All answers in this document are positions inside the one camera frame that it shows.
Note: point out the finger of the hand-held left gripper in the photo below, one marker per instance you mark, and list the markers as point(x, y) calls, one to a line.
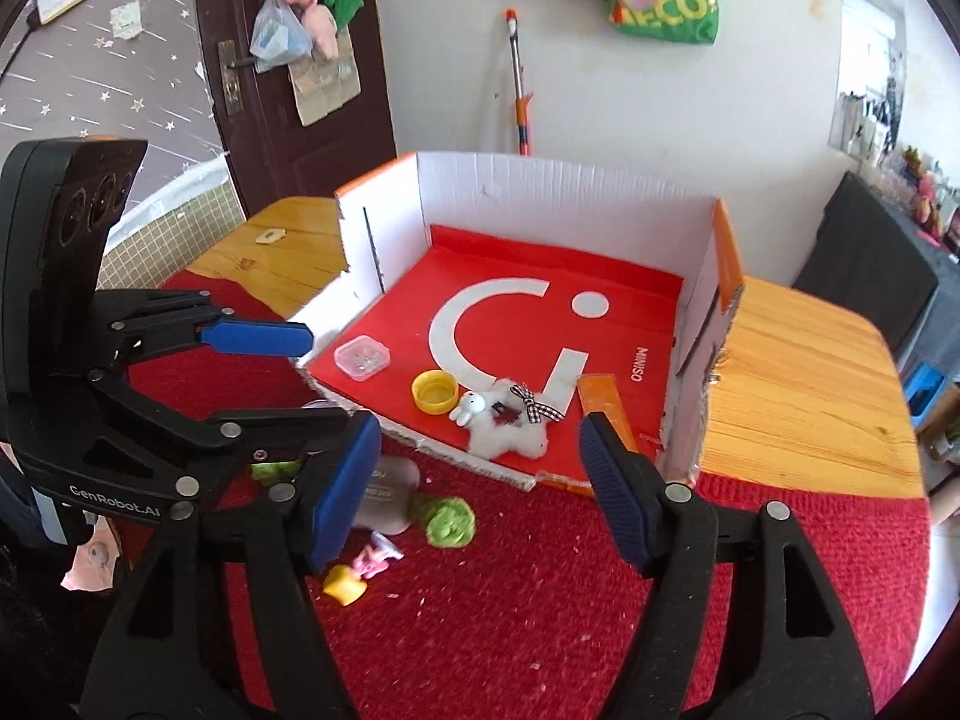
point(255, 337)
point(225, 431)

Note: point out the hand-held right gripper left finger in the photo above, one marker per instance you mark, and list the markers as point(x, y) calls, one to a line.
point(341, 487)

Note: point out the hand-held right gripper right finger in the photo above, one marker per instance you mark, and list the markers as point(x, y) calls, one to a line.
point(615, 495)

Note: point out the grey earbud case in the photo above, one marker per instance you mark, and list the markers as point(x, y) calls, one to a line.
point(390, 495)

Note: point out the green crochet ball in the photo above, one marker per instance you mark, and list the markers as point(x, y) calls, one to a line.
point(274, 472)
point(448, 521)

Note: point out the pink yellow small toy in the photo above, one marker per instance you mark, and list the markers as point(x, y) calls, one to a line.
point(352, 576)

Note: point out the white orange cardboard box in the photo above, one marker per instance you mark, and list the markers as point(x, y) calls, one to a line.
point(525, 255)

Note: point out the orange packet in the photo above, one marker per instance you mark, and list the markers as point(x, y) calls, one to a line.
point(604, 397)

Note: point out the small beige tag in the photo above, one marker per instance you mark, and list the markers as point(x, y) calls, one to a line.
point(270, 236)

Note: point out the small clear plastic case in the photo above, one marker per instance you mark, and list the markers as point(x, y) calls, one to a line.
point(362, 358)

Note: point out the white grid panel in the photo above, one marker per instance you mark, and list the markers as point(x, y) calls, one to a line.
point(150, 232)

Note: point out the white plush toy with bow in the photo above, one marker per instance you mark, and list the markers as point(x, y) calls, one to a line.
point(510, 431)

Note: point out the yellow bottle cap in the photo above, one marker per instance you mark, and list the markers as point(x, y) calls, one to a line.
point(435, 392)

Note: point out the red knitted mat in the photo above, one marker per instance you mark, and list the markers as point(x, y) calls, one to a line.
point(525, 615)

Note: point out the dark brown door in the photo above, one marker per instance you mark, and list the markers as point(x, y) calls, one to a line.
point(300, 157)

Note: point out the printed face picture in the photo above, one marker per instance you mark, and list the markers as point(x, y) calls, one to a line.
point(94, 562)

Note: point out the beige hanging organizer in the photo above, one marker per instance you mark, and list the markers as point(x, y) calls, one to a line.
point(326, 86)

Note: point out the white paper scrap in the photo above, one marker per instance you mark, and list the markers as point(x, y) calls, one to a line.
point(126, 19)

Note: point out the clear plastic bag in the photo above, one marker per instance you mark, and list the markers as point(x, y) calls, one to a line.
point(277, 34)

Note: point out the blue plastic stool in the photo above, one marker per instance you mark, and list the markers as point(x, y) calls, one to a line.
point(926, 390)

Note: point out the blue grey cloth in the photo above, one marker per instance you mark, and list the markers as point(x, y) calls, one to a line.
point(941, 292)

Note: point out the row of cosmetics bottles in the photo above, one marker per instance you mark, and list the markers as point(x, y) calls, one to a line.
point(930, 187)

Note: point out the wall mirror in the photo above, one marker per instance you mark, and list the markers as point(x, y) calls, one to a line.
point(862, 75)

